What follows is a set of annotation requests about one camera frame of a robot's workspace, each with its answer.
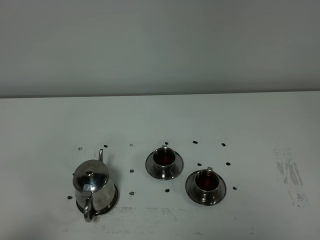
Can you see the stainless steel teapot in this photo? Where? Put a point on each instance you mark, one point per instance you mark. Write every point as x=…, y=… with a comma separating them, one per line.
x=89, y=177

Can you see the left stainless steel teacup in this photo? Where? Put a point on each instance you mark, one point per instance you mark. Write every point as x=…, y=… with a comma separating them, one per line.
x=163, y=161

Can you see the stainless steel teacup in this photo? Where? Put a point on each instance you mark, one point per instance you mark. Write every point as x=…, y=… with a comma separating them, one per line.
x=163, y=161
x=206, y=182

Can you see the right stainless steel teacup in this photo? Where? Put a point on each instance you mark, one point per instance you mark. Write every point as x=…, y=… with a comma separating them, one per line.
x=206, y=182

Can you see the steel teapot saucer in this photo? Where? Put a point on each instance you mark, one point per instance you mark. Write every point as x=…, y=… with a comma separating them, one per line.
x=103, y=201

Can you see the left steel cup saucer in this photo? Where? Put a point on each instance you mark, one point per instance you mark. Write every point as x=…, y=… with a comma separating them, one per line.
x=176, y=171

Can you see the steel cup saucer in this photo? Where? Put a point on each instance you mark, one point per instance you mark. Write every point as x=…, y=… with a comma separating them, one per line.
x=176, y=171
x=216, y=198

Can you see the right steel cup saucer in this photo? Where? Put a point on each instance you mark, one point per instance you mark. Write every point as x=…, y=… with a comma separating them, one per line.
x=216, y=198

